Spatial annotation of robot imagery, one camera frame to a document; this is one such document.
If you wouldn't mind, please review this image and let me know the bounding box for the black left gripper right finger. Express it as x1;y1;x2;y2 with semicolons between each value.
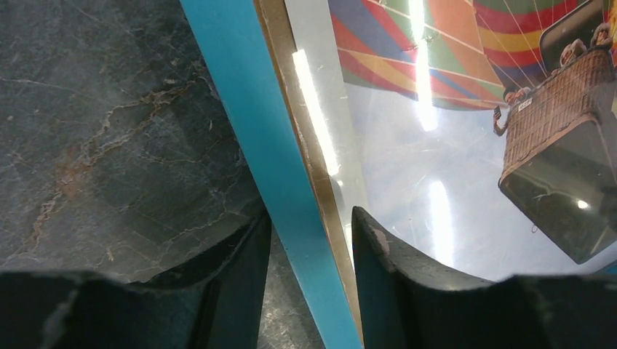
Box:
351;206;616;348

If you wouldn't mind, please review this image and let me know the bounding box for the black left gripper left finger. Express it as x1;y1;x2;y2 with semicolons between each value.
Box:
1;212;271;348

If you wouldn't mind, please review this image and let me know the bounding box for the sky and sun photo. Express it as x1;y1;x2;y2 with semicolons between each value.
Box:
285;1;616;280

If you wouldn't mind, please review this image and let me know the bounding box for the blue wooden picture frame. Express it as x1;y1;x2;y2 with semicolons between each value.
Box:
182;1;362;348

